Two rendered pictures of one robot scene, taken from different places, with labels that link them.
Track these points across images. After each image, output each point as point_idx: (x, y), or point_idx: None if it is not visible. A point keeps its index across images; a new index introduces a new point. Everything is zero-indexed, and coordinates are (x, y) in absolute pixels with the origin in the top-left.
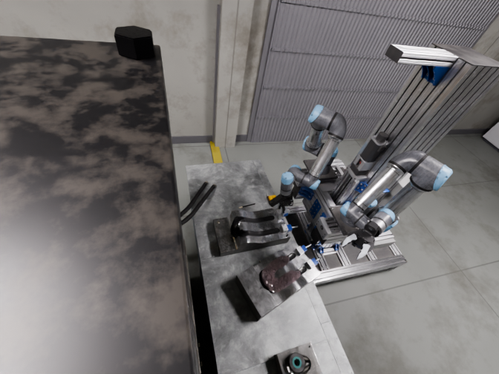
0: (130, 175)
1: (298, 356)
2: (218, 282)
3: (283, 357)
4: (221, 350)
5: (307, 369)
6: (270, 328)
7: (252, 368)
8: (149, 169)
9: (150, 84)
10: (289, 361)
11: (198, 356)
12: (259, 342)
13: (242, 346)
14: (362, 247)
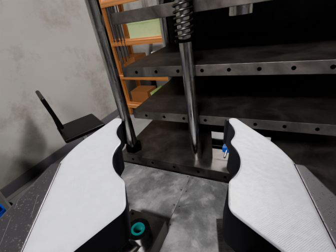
0: None
1: (139, 235)
2: None
3: (156, 225)
4: (210, 185)
5: (122, 247)
6: (197, 250)
7: (175, 203)
8: None
9: None
10: (146, 220)
11: (218, 171)
12: (192, 224)
13: (200, 204)
14: (117, 177)
